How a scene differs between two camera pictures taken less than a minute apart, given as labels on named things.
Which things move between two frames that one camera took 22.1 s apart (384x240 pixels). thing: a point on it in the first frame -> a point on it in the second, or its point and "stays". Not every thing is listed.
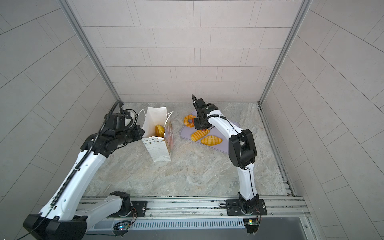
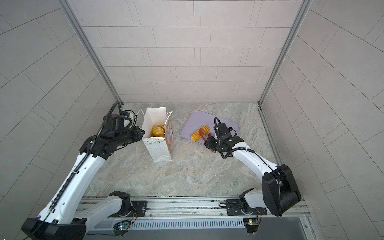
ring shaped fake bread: x=186 y=119 -> x=158 y=130
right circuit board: x=252 y=225 stays
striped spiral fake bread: x=199 y=134 stays
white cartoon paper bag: x=160 y=148 stays
